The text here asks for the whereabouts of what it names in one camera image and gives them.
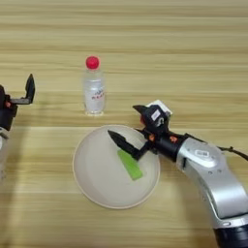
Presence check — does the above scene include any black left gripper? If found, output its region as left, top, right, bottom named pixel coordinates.
left=0, top=73, right=36, bottom=132

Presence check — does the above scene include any clear bottle with red cap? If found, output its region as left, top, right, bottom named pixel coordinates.
left=82, top=55, right=107, bottom=116

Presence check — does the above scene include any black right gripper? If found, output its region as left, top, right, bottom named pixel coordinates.
left=107, top=104, right=189, bottom=163

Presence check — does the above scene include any green rectangular block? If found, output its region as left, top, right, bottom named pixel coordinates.
left=116, top=148, right=144, bottom=181

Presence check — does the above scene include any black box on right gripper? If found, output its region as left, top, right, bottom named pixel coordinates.
left=140, top=105, right=171, bottom=136

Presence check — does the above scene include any beige round plate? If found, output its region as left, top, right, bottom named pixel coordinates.
left=72, top=124, right=161, bottom=210

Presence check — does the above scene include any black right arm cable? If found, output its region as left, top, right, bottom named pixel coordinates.
left=217, top=145, right=248, bottom=161

